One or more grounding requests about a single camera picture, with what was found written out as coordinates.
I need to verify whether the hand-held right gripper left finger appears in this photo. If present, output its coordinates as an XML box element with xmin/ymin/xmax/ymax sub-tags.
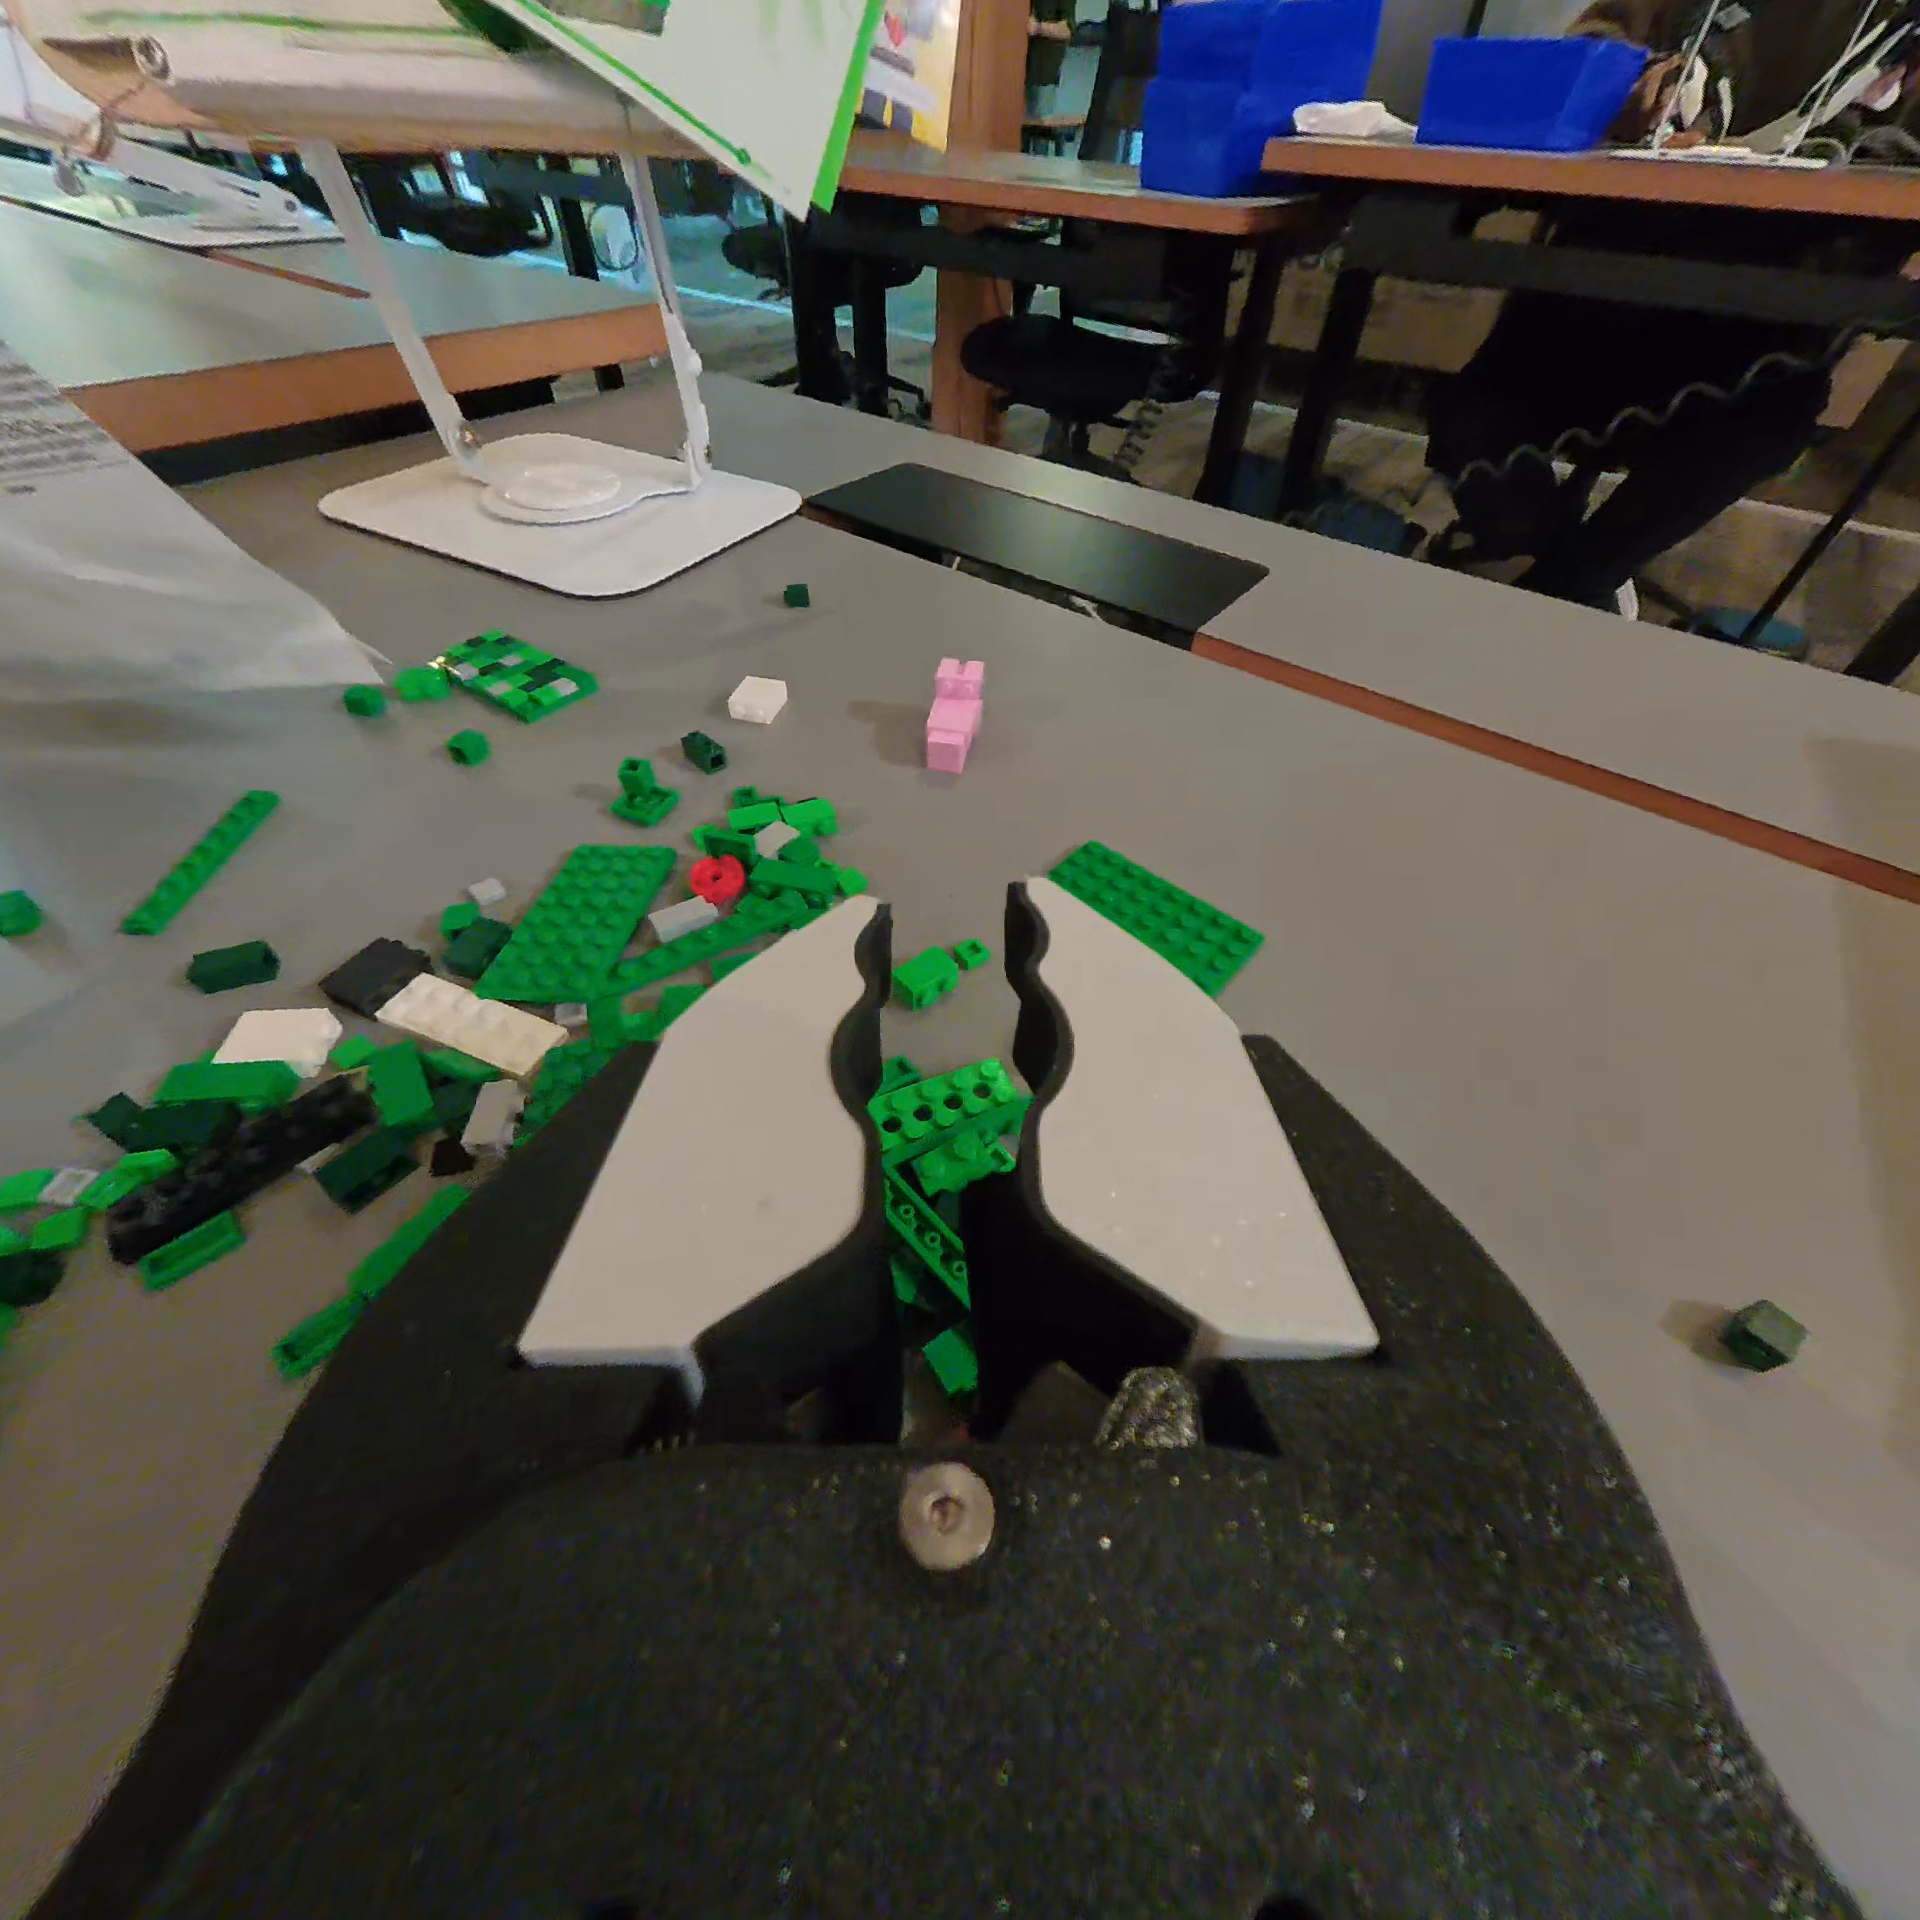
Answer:
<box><xmin>515</xmin><ymin>895</ymin><xmax>902</xmax><ymax>1403</ymax></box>

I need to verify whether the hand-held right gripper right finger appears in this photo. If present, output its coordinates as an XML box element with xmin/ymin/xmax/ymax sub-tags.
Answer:
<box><xmin>977</xmin><ymin>879</ymin><xmax>1382</xmax><ymax>1421</ymax></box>

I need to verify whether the white printed paper bag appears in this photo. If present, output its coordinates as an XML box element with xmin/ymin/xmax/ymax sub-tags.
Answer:
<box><xmin>0</xmin><ymin>343</ymin><xmax>397</xmax><ymax>708</ymax></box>

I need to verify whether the grey desk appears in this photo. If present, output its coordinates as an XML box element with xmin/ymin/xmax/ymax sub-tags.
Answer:
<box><xmin>0</xmin><ymin>367</ymin><xmax>1920</xmax><ymax>1920</ymax></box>

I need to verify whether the pile of green bricks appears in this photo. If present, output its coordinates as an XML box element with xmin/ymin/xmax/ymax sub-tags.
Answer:
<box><xmin>0</xmin><ymin>782</ymin><xmax>1051</xmax><ymax>1403</ymax></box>

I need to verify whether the large green studded plate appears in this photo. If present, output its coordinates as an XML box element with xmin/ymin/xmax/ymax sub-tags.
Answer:
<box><xmin>474</xmin><ymin>842</ymin><xmax>684</xmax><ymax>1006</ymax></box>
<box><xmin>1044</xmin><ymin>840</ymin><xmax>1266</xmax><ymax>999</ymax></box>

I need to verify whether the long white plate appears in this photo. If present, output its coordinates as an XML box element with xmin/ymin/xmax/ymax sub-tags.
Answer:
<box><xmin>373</xmin><ymin>972</ymin><xmax>572</xmax><ymax>1081</ymax></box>

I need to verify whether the white wedge plate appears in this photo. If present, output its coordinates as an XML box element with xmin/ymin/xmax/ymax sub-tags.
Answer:
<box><xmin>212</xmin><ymin>1006</ymin><xmax>348</xmax><ymax>1077</ymax></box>

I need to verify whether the long black plate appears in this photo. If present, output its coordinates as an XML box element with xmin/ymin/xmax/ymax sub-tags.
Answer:
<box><xmin>105</xmin><ymin>1076</ymin><xmax>383</xmax><ymax>1266</ymax></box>

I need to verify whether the pink brick pig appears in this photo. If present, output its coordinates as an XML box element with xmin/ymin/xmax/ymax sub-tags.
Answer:
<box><xmin>926</xmin><ymin>657</ymin><xmax>990</xmax><ymax>777</ymax></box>

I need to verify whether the green mosaic plate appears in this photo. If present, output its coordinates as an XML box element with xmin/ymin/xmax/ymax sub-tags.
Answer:
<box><xmin>435</xmin><ymin>630</ymin><xmax>602</xmax><ymax>724</ymax></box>

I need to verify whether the green hollow tile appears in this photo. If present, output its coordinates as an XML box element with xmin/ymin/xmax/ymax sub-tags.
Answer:
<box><xmin>139</xmin><ymin>1207</ymin><xmax>249</xmax><ymax>1292</ymax></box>

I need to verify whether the long narrow green plate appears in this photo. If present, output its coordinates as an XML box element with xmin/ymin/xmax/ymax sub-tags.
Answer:
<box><xmin>121</xmin><ymin>791</ymin><xmax>282</xmax><ymax>938</ymax></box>

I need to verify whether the black office chair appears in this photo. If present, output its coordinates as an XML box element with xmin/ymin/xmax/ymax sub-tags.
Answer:
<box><xmin>962</xmin><ymin>315</ymin><xmax>1189</xmax><ymax>461</ymax></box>

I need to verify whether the grey table with wooden edge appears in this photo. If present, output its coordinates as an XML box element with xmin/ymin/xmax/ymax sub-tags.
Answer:
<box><xmin>0</xmin><ymin>197</ymin><xmax>672</xmax><ymax>456</ymax></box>

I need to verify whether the wooden table with black legs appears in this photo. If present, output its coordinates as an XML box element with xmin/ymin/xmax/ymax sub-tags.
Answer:
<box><xmin>794</xmin><ymin>140</ymin><xmax>1329</xmax><ymax>452</ymax></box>
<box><xmin>1264</xmin><ymin>133</ymin><xmax>1920</xmax><ymax>676</ymax></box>

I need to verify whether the blue storage bin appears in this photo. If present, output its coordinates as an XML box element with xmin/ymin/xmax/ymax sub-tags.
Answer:
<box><xmin>1140</xmin><ymin>0</ymin><xmax>1385</xmax><ymax>199</ymax></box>
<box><xmin>1419</xmin><ymin>35</ymin><xmax>1655</xmax><ymax>155</ymax></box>

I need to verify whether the green printed instruction booklet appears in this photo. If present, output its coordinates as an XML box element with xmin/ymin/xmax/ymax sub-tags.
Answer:
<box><xmin>59</xmin><ymin>0</ymin><xmax>891</xmax><ymax>215</ymax></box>

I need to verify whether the yellow toy box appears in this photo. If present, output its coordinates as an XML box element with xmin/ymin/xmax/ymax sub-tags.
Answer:
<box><xmin>859</xmin><ymin>0</ymin><xmax>963</xmax><ymax>155</ymax></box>

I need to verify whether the black desk cable cover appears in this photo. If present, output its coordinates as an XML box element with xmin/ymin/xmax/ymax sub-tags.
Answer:
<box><xmin>806</xmin><ymin>461</ymin><xmax>1272</xmax><ymax>634</ymax></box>

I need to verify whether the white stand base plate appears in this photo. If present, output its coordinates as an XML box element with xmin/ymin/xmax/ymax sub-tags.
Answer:
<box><xmin>30</xmin><ymin>0</ymin><xmax>804</xmax><ymax>597</ymax></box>

